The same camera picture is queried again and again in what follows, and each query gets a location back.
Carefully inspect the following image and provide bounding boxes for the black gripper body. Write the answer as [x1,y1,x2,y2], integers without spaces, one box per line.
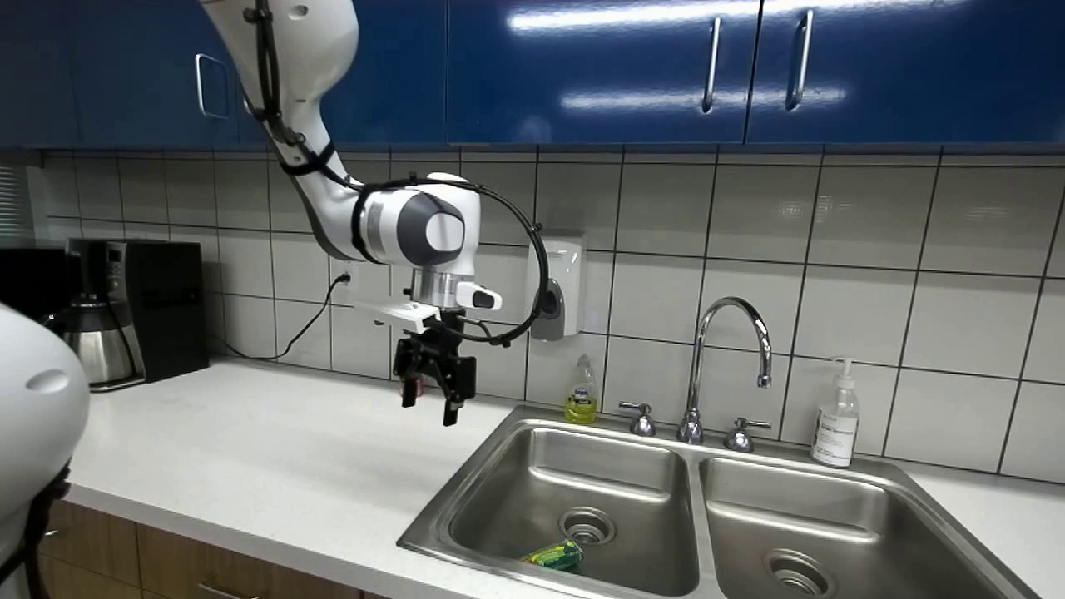
[417,314,466,380]

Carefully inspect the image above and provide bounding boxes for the stainless steel double sink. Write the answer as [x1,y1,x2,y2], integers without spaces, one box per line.
[397,413,1045,599]

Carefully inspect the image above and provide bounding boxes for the yellow dish soap bottle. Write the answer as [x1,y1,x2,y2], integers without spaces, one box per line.
[559,352,601,431]

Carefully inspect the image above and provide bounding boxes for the chrome gooseneck faucet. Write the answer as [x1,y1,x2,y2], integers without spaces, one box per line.
[677,292,777,445]

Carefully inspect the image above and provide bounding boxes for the black coffee maker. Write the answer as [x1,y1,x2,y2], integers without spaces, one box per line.
[68,236,212,390]

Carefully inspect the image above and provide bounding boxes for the blue cabinet door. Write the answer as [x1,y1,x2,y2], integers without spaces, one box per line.
[758,0,1065,155]
[29,0,233,155]
[318,0,454,155]
[445,0,762,155]

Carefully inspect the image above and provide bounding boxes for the wooden base cabinet front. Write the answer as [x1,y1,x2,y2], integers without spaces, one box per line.
[38,500,376,599]

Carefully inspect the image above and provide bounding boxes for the steel coffee carafe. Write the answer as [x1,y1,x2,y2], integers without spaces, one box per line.
[54,292,141,390]

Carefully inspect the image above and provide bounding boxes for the clear pump soap bottle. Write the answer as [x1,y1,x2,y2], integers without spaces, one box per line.
[808,355,861,471]

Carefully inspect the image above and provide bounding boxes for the black box appliance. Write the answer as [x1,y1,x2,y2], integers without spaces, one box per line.
[0,246,82,328]

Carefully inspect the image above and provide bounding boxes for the white wall power outlet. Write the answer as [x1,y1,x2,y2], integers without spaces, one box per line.
[326,263,362,310]

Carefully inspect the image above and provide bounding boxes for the black appliance power cable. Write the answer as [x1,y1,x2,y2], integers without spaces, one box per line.
[220,270,353,365]

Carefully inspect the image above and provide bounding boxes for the white wall soap dispenser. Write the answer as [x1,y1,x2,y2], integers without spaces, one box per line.
[530,236,585,344]

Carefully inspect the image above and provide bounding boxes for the chrome faucet handle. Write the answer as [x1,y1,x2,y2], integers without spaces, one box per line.
[723,416,777,455]
[616,399,659,439]

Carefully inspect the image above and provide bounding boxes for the silver cabinet door handle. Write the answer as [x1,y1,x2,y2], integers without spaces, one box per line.
[695,11,724,116]
[190,48,227,121]
[783,7,818,114]

